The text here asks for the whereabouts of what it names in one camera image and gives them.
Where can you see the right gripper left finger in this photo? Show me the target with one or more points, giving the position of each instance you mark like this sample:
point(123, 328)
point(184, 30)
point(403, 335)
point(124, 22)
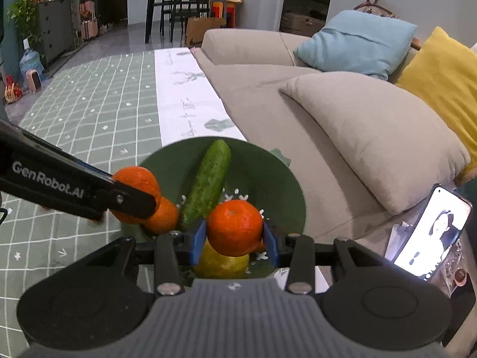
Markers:
point(173, 251)

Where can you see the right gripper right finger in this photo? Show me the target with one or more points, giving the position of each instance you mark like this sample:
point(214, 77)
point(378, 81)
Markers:
point(296, 252)

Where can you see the orange tangerine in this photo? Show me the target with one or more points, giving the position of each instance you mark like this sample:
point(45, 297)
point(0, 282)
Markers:
point(143, 180)
point(235, 228)
point(164, 219)

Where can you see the yellow-green pear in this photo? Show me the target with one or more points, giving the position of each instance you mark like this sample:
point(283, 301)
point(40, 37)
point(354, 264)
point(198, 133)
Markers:
point(215, 266)

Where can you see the green cucumber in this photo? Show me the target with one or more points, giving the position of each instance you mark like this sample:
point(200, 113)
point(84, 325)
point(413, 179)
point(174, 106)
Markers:
point(206, 189)

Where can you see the red patterned bag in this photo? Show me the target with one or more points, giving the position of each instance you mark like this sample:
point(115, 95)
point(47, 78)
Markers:
point(12, 92)

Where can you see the green colander bowl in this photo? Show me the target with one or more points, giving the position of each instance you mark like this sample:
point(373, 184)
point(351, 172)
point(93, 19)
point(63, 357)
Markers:
point(255, 175)

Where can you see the pink small heater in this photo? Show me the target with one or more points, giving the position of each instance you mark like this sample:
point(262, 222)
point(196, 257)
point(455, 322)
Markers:
point(33, 80)

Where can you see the green checked tablecloth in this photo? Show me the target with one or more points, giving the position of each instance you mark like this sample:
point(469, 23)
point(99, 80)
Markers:
point(109, 113)

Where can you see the blue water jug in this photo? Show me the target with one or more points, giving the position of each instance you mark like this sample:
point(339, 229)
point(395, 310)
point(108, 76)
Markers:
point(31, 60)

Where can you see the dark grey drawer cabinet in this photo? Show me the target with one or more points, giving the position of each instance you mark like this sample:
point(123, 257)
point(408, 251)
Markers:
point(55, 29)

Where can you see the beige cushion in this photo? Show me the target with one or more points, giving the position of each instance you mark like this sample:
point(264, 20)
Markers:
point(393, 141)

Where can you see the pink suitcase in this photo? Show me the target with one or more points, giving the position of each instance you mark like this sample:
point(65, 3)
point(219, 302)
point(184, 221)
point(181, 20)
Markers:
point(89, 29)

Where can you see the smartphone on stand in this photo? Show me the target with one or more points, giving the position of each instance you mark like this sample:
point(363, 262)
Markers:
point(437, 229)

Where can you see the green potted vine plant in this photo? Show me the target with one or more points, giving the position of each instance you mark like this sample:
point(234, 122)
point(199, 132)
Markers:
point(28, 15)

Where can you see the beige sofa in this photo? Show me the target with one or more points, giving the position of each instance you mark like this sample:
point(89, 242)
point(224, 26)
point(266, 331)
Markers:
point(248, 69)

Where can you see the brown paper shopping bag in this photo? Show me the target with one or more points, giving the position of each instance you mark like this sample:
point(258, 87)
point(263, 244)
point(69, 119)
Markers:
point(198, 26)

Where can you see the light blue cushion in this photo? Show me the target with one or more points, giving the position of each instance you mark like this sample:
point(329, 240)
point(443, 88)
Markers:
point(358, 42)

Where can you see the yellow cushion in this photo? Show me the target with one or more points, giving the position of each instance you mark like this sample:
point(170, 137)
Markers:
point(443, 74)

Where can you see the black dining chair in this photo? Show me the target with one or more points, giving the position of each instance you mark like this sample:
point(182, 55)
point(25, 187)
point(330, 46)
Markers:
point(181, 10)

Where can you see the brown handbag behind sofa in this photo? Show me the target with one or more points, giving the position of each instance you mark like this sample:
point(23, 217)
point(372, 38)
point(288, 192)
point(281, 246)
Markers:
point(372, 7)

